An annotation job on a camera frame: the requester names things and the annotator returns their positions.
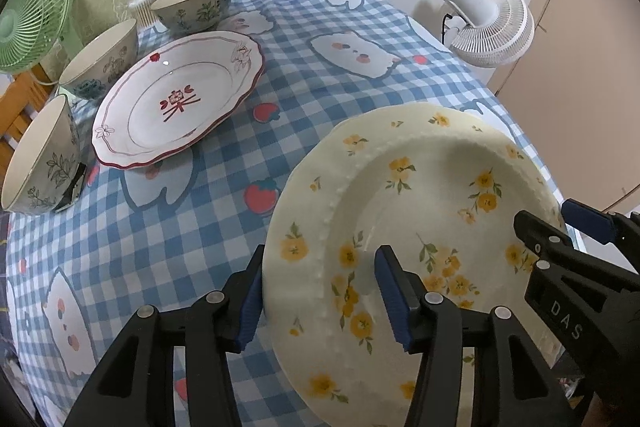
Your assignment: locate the beaded yellow flower plate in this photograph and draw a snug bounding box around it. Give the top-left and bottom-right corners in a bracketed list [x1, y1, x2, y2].
[262, 103, 561, 426]

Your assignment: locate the ceramic bowl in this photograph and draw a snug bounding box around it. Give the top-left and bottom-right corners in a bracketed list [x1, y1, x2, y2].
[58, 18, 139, 100]
[1, 94, 80, 216]
[151, 0, 231, 36]

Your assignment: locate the white plate red pattern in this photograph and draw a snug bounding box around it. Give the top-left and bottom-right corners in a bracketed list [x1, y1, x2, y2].
[92, 30, 265, 169]

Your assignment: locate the blue checkered tablecloth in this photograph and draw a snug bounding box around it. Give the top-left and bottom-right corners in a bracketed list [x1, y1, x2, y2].
[1, 0, 536, 426]

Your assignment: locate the white floor fan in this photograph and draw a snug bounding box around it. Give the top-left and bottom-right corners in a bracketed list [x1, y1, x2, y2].
[442, 0, 535, 69]

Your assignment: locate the wooden bed headboard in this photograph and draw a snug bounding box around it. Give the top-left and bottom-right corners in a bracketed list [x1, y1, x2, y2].
[0, 64, 53, 176]

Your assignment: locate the toothpick container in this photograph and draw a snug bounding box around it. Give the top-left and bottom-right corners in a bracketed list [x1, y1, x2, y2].
[128, 0, 156, 31]

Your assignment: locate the green desk fan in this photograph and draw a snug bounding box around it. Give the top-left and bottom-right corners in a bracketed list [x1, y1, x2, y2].
[1, 0, 84, 74]

